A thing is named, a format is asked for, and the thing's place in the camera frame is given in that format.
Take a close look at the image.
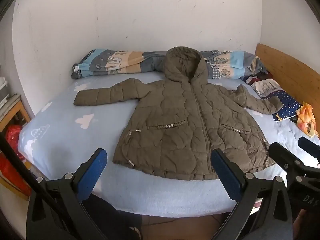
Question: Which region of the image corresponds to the navy star pillow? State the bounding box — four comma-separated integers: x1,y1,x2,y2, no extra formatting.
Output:
271,89,304,122

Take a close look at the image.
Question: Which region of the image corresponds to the orange crumpled cloth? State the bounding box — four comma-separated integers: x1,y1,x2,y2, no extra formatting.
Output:
296,102,317,137

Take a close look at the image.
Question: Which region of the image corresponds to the red plastic bag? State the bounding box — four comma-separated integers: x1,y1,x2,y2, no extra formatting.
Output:
5,124,24,161

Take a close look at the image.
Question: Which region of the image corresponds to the wooden side shelf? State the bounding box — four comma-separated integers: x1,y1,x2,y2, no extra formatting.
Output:
0,97,32,133

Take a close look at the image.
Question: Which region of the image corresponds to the dark clothes pile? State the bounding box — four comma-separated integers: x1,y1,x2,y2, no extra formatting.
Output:
239,70,273,85

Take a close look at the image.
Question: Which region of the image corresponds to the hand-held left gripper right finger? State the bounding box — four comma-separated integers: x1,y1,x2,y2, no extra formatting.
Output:
211,148,294,240

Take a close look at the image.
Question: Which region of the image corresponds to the olive quilted hooded jacket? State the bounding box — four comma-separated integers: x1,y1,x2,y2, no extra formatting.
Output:
73,46,283,181

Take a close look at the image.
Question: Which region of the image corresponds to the rolled patterned quilt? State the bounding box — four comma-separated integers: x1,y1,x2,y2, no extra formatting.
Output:
71,48,268,80

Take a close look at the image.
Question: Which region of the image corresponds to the red box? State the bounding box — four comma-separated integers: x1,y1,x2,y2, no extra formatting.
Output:
0,152,32,201

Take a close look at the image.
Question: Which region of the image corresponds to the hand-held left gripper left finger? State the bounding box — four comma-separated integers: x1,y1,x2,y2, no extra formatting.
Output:
26,148,115,240

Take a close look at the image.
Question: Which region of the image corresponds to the black cable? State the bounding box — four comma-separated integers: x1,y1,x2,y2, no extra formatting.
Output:
0,131,100,240

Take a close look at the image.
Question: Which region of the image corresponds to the bed with blue cloud sheet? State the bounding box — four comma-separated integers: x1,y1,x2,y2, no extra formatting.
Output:
17,72,320,218

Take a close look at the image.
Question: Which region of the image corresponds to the wooden headboard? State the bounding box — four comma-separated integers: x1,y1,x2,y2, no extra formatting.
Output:
255,43,320,120

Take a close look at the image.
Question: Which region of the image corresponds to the person's dark trouser leg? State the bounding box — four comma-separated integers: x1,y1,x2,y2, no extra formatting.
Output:
86,194,143,240

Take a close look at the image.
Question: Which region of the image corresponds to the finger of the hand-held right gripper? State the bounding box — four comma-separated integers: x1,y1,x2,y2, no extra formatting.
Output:
268,142,312,180
298,137,320,161

